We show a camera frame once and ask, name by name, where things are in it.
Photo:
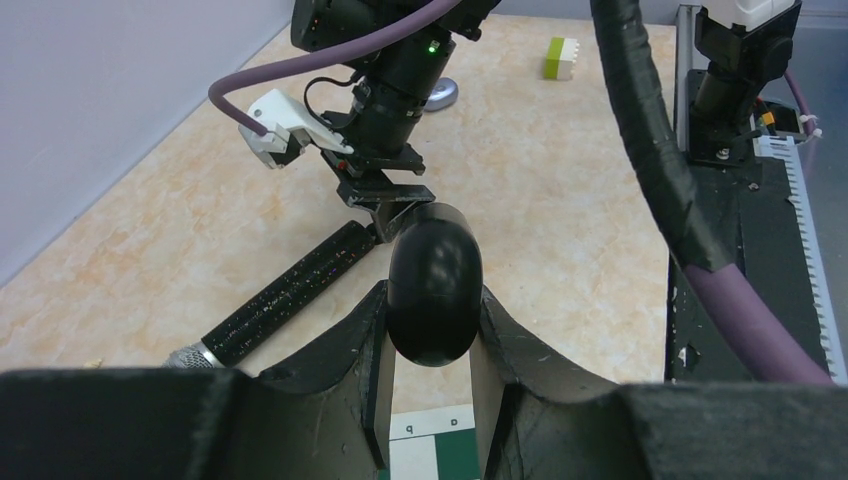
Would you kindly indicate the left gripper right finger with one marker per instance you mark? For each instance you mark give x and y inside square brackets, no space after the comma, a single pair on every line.
[539,415]

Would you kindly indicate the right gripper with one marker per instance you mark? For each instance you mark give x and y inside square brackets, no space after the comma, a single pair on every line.
[380,144]

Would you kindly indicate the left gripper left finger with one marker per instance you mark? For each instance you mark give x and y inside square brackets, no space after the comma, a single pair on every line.
[321,413]

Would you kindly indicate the black earbud case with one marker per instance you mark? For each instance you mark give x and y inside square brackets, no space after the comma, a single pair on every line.
[435,284]

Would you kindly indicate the lavender earbud charging case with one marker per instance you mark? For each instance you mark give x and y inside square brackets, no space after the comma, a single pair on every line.
[444,94]

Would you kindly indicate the green white chessboard mat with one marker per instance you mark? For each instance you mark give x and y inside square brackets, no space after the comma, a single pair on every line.
[436,444]

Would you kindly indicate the black glitter microphone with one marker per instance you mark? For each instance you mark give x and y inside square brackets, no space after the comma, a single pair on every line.
[252,324]

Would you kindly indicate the green white toy brick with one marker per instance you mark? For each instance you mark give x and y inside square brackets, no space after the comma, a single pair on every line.
[561,59]

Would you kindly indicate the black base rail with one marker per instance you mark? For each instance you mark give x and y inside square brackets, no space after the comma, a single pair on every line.
[764,216]

